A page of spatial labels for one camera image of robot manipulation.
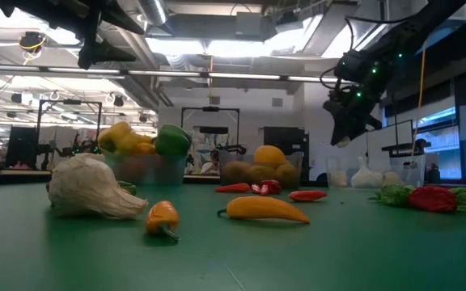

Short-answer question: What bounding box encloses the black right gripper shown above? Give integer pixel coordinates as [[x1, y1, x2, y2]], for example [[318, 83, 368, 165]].
[[321, 86, 383, 148]]

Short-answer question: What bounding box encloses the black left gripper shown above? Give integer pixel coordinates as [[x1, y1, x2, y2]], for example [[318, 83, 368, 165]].
[[0, 0, 146, 71]]

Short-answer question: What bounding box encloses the orange fruit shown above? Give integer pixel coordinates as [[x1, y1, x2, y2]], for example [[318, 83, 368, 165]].
[[252, 145, 288, 171]]

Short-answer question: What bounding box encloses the yellow bell pepper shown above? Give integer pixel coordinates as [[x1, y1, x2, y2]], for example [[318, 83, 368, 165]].
[[96, 120, 133, 155], [126, 134, 158, 157]]

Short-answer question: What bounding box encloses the long orange chili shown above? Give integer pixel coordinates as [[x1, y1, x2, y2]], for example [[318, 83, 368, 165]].
[[216, 196, 311, 225]]

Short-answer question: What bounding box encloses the green bell pepper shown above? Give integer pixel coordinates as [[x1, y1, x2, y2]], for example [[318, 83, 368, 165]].
[[154, 123, 193, 157]]

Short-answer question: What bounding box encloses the long thin red chili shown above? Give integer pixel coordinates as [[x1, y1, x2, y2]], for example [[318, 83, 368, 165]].
[[214, 182, 252, 194]]

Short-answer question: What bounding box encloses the red bell pepper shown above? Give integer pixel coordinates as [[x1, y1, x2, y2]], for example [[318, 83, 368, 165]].
[[111, 159, 147, 183]]

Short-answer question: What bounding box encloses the whiteboard on black stand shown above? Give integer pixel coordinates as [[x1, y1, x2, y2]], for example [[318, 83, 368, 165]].
[[364, 119, 415, 179]]

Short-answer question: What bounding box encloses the black shelf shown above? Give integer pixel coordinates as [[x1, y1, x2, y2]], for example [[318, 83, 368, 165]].
[[380, 138, 433, 158]]

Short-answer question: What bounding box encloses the black equipment case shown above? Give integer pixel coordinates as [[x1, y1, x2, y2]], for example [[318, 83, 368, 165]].
[[262, 125, 311, 154]]

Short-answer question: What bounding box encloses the clear plastic bin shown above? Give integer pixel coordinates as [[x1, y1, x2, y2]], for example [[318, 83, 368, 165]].
[[324, 154, 427, 188]]

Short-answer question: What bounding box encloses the large window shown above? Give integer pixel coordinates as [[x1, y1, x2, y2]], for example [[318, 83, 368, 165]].
[[414, 105, 466, 181]]

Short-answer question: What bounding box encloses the small red pepper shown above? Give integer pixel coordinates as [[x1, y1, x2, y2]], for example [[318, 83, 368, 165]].
[[407, 185, 457, 213]]

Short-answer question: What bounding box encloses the long ceiling light bar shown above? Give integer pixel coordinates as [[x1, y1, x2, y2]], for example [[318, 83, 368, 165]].
[[0, 63, 366, 86]]

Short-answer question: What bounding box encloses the grey translucent plastic bin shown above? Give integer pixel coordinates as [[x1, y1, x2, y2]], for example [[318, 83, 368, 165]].
[[218, 150, 305, 188]]

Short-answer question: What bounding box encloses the black monitor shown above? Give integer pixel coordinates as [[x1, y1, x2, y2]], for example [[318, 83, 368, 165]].
[[5, 125, 40, 169]]

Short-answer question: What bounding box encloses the person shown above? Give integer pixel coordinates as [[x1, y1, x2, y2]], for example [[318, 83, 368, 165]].
[[197, 150, 221, 176]]

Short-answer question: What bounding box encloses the teal translucent plastic bin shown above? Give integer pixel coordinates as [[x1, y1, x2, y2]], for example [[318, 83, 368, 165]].
[[101, 152, 189, 186]]

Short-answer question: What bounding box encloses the green table mat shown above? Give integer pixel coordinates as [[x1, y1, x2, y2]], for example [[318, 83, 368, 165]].
[[0, 179, 466, 291]]

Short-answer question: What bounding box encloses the small orange chili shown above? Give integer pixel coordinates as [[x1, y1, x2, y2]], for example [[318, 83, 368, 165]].
[[144, 200, 181, 244]]

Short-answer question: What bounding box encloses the silver round air duct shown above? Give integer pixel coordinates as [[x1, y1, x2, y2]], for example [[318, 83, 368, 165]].
[[135, 0, 171, 27]]

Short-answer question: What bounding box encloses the yellow hanging cable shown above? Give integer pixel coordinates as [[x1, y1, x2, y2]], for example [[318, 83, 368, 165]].
[[409, 44, 431, 159]]

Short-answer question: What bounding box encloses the black gantry frame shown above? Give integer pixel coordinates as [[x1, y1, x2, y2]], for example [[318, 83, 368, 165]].
[[37, 99, 104, 143], [180, 106, 241, 151]]

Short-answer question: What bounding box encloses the black ceiling sensor yellow cable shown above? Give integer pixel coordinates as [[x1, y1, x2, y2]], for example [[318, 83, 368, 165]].
[[17, 31, 49, 65]]

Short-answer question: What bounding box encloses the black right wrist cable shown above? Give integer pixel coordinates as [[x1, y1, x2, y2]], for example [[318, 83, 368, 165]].
[[320, 15, 406, 88]]

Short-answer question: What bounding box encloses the colourful wall poster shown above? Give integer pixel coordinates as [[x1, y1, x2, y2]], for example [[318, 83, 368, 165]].
[[191, 126, 232, 175]]

